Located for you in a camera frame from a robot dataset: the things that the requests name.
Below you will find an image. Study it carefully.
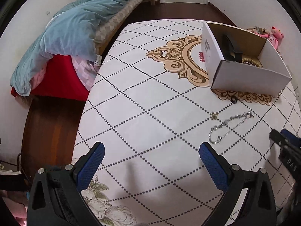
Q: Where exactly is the silver link bracelet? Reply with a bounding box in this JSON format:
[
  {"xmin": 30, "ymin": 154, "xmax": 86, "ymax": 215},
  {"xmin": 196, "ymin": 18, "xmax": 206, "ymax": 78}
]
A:
[{"xmin": 208, "ymin": 110, "xmax": 255, "ymax": 145}]

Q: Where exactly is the wooden bead bracelet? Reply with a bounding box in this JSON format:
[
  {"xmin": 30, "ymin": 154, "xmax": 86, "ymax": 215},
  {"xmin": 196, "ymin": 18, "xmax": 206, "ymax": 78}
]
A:
[{"xmin": 242, "ymin": 54, "xmax": 263, "ymax": 67}]

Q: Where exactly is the black smart watch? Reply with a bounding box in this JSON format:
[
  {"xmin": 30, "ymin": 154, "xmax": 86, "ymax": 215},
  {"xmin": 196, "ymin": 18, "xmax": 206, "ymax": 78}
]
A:
[{"xmin": 221, "ymin": 34, "xmax": 243, "ymax": 63}]

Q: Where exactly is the red bed sheet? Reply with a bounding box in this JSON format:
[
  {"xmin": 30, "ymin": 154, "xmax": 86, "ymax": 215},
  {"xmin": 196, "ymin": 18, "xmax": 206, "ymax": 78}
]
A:
[{"xmin": 10, "ymin": 53, "xmax": 91, "ymax": 102}]

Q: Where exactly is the white cardboard box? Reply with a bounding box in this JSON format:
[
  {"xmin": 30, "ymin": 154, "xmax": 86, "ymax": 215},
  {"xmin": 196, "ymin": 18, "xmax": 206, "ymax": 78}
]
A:
[{"xmin": 201, "ymin": 21, "xmax": 292, "ymax": 96}]

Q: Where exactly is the patterned white tablecloth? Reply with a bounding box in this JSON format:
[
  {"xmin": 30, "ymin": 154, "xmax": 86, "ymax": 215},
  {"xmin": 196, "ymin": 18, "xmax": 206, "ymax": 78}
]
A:
[{"xmin": 73, "ymin": 19, "xmax": 300, "ymax": 225}]

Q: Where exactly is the pink panther plush toy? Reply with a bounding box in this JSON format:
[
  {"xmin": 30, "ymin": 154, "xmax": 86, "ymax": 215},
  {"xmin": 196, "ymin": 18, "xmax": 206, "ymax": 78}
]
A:
[{"xmin": 261, "ymin": 26, "xmax": 284, "ymax": 50}]

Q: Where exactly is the teal fluffy blanket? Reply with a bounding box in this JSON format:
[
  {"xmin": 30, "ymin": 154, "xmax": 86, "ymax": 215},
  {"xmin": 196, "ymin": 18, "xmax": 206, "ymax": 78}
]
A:
[{"xmin": 10, "ymin": 0, "xmax": 130, "ymax": 97}]

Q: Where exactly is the bed with patterned mattress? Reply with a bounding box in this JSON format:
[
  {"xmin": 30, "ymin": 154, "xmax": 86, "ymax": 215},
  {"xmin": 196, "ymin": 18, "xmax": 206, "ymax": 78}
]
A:
[{"xmin": 94, "ymin": 0, "xmax": 155, "ymax": 55}]

